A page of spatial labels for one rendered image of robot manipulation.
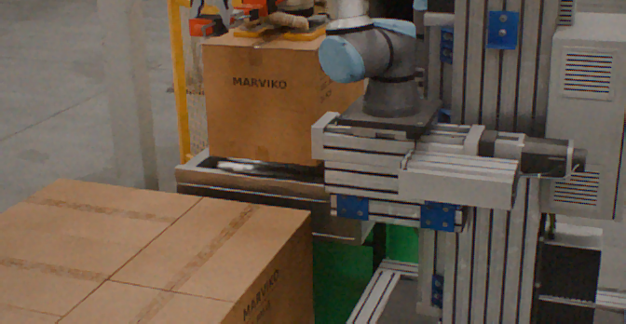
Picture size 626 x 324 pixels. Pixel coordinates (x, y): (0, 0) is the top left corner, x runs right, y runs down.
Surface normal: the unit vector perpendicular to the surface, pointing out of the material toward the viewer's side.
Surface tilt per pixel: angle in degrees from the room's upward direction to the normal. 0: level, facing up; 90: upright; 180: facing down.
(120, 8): 90
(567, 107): 90
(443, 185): 90
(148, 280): 0
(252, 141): 90
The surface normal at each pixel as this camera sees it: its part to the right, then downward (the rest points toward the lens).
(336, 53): -0.70, 0.37
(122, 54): -0.33, 0.33
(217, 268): -0.02, -0.94
